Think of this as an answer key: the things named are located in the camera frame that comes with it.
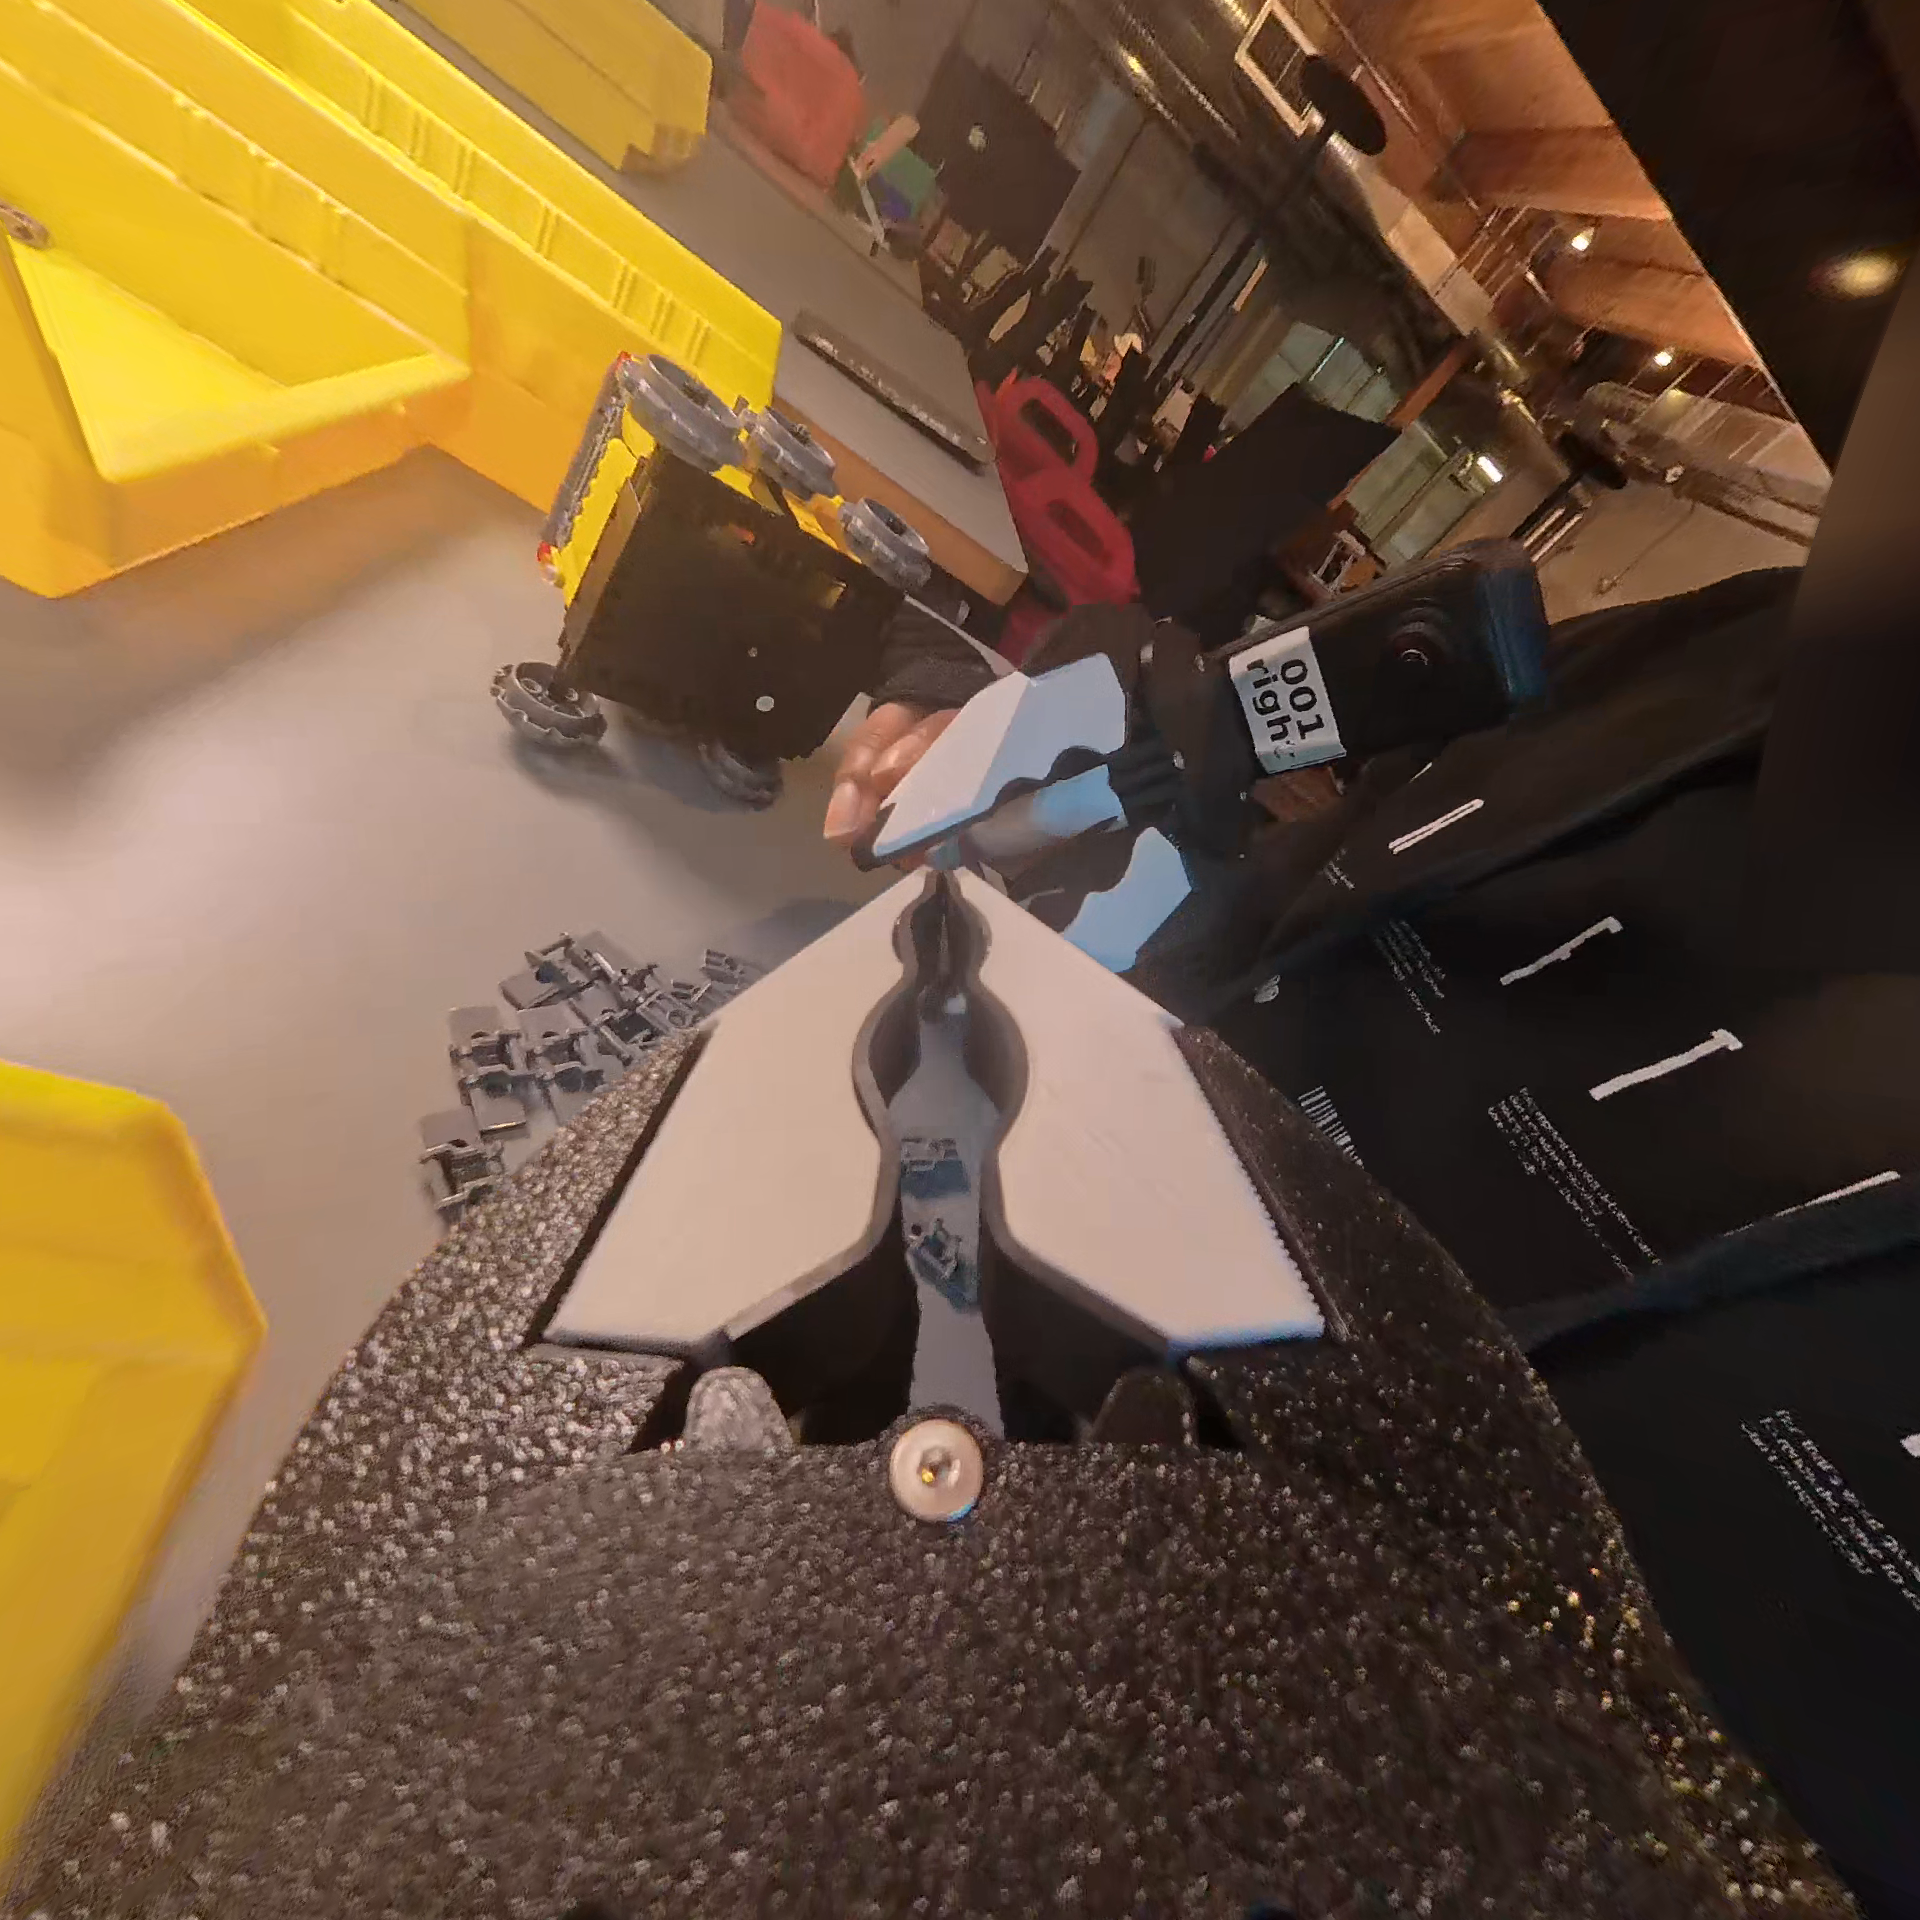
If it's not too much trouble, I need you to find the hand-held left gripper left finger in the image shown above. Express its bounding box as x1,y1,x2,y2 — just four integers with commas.
543,870,944,1446

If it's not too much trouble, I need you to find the person's right forearm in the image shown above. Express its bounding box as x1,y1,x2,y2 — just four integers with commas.
867,597,1005,720

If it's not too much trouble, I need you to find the red plastic container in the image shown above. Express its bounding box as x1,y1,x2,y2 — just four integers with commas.
982,375,1142,654

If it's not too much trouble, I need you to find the small grey track link cluster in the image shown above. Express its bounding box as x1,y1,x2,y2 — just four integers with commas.
417,930,985,1310

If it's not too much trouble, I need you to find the black toy vehicle model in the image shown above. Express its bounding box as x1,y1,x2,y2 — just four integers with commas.
492,354,940,812

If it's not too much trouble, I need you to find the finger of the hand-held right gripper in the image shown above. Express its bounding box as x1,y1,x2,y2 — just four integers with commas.
974,773,1199,978
854,654,1131,876

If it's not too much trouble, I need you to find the person's right hand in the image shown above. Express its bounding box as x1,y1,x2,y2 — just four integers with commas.
823,702,966,846

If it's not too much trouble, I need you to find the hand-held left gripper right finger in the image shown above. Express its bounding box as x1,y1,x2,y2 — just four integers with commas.
949,870,1331,1446

